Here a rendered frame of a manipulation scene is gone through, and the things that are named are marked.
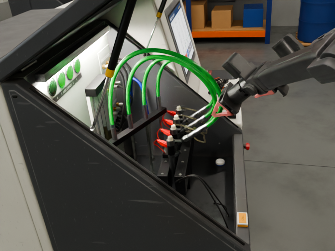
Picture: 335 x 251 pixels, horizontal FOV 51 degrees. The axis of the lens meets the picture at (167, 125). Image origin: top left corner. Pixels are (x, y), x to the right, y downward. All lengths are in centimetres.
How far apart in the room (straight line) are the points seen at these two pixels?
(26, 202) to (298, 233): 182
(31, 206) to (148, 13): 83
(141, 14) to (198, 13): 513
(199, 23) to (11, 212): 578
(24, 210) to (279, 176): 220
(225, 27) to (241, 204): 555
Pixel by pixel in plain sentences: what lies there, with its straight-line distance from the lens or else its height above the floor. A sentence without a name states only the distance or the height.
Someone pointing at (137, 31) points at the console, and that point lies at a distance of 146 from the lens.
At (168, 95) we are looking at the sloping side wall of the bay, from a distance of 148.
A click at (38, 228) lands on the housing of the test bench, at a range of 112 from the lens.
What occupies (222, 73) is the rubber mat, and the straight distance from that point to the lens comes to 212.
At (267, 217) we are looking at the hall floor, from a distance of 254.
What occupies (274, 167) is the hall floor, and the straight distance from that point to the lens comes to 302.
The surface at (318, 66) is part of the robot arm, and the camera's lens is 63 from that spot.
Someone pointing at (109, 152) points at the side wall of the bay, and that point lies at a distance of 86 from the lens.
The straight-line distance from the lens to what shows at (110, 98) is 118.
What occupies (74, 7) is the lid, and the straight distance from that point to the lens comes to 73.
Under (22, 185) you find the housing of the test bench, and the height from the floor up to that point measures 116.
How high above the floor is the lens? 171
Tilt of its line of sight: 28 degrees down
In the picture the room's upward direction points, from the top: 5 degrees counter-clockwise
